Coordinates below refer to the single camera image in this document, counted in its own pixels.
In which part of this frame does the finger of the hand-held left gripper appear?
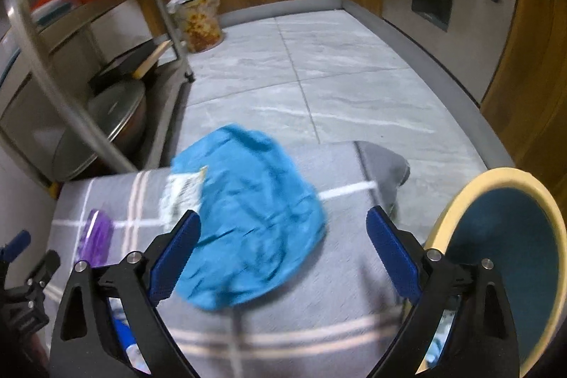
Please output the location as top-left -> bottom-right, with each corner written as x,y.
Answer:
0,230 -> 33,263
15,249 -> 61,304

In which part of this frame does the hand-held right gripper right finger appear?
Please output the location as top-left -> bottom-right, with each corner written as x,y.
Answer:
365,205 -> 520,378

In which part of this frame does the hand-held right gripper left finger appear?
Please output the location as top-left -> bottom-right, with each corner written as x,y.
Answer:
49,209 -> 203,378

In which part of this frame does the purple bottle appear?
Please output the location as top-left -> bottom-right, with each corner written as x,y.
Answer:
79,208 -> 115,269

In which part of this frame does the blue plastic bag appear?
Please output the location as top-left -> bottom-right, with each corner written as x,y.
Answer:
169,124 -> 329,310

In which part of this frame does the cream bin with teal inside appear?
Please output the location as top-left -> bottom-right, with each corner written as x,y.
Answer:
416,168 -> 567,378

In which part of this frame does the grey checked mat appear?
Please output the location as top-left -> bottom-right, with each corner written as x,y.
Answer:
42,141 -> 427,378

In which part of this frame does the steel pot lid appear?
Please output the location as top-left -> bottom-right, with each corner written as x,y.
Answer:
53,80 -> 150,182

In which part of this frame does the steel shelf rack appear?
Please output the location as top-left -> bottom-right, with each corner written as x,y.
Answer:
0,0 -> 196,189

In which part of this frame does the floral bucket with bag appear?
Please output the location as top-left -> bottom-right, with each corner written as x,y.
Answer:
166,0 -> 223,53

